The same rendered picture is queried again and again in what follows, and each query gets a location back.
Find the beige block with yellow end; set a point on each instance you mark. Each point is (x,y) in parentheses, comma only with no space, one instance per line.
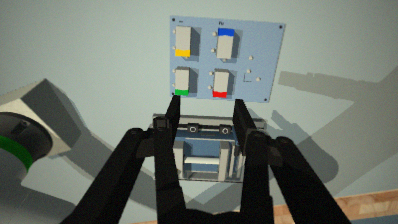
(183,41)

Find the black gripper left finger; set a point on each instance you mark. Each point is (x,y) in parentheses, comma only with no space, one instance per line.
(107,196)

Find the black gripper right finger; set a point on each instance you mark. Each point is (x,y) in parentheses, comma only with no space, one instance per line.
(308,200)

